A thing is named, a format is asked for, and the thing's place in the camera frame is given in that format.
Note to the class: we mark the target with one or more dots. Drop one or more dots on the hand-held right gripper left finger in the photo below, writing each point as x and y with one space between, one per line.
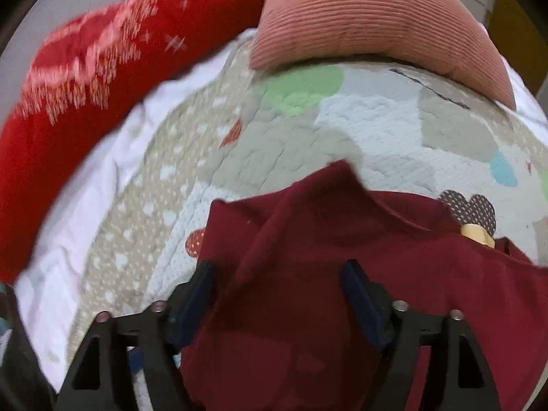
192 304

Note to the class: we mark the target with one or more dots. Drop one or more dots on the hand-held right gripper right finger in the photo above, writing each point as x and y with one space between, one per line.
364 304

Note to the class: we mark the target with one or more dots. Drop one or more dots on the dark red sweater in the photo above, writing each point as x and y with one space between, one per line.
299 244

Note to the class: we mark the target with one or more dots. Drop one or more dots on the white bed sheet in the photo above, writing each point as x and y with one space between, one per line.
85 205

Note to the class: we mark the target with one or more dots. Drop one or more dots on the patchwork quilt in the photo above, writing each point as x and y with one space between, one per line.
385 115

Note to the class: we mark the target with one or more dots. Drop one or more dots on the red quilt with pink print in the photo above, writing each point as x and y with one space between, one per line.
128 51

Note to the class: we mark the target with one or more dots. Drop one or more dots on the pale pink blanket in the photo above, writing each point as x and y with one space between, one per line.
531 102

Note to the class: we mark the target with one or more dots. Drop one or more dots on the pink ribbed pillow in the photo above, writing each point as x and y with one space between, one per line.
376 17

